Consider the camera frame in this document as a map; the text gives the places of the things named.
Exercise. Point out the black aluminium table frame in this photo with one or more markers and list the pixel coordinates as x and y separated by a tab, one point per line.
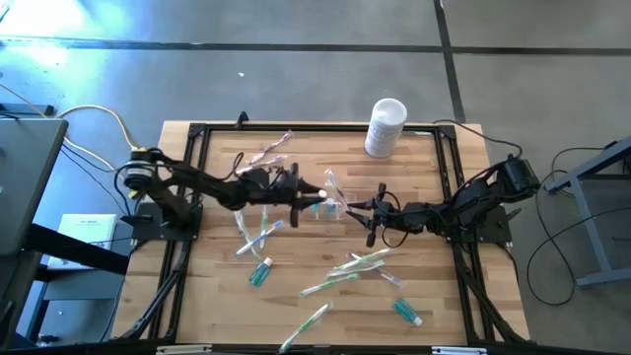
320	127

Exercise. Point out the teal toothpaste tube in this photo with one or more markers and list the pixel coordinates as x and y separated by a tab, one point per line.
406	310

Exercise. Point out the black clamp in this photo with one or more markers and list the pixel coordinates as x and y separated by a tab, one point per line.
241	120

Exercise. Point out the blue toothbrush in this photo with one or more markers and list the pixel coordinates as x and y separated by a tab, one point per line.
273	228

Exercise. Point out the dark purple toothbrush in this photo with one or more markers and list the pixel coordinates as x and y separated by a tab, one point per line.
341	193

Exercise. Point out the dark grey desk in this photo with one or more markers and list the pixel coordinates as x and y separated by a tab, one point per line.
29	182

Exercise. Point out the silver aluminium bracket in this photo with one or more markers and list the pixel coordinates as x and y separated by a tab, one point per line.
458	350
182	349

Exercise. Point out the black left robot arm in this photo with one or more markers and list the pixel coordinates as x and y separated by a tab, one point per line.
207	185

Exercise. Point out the white cylindrical wipes canister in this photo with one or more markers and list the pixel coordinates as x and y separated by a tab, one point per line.
387	128

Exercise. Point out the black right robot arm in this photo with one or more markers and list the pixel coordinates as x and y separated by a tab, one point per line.
473	197

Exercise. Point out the orange toothbrush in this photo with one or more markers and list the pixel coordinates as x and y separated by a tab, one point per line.
331	180

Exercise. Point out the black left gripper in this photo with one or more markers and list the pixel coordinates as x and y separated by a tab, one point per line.
271	190

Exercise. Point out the blue mouthwash bottle white cap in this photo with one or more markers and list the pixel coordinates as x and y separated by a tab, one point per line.
259	273
322	194
330	207

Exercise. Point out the white cardboard box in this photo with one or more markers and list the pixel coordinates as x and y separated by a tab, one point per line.
84	227

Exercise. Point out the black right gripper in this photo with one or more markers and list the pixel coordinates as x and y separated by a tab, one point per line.
399	217

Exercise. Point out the grey metal table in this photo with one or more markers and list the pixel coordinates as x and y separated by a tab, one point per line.
586	222

